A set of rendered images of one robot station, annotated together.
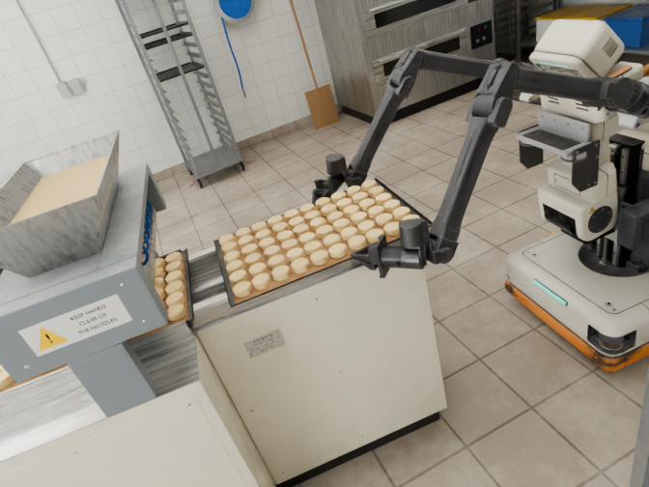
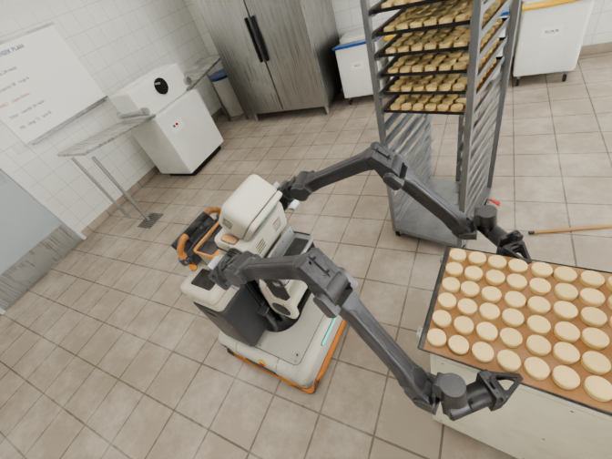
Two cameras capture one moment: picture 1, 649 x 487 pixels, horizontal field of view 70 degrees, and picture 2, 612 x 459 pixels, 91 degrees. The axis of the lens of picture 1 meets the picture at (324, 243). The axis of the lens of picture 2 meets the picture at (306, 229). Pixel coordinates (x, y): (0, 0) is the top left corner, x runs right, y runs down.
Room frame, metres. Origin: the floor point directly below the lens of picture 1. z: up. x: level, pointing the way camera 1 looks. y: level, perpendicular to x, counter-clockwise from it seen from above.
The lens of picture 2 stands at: (1.84, -0.04, 1.81)
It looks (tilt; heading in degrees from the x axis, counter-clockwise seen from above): 42 degrees down; 234
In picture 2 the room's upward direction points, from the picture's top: 23 degrees counter-clockwise
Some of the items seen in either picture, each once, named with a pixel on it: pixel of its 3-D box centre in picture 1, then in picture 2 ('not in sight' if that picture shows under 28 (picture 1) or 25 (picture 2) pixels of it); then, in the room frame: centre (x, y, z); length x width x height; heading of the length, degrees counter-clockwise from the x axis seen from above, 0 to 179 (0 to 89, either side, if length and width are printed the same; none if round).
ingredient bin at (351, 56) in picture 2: not in sight; (364, 66); (-1.85, -2.48, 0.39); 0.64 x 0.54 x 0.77; 17
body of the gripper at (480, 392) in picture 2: (327, 189); (477, 394); (1.54, -0.07, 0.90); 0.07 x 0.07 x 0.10; 55
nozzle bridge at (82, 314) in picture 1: (112, 273); not in sight; (1.17, 0.60, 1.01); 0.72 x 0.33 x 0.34; 9
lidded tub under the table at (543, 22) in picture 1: (564, 24); not in sight; (5.07, -3.13, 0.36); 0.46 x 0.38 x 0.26; 103
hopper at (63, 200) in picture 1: (67, 199); not in sight; (1.17, 0.60, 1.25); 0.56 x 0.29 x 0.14; 9
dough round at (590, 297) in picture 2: (296, 254); (591, 297); (1.15, 0.09, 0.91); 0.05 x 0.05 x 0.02
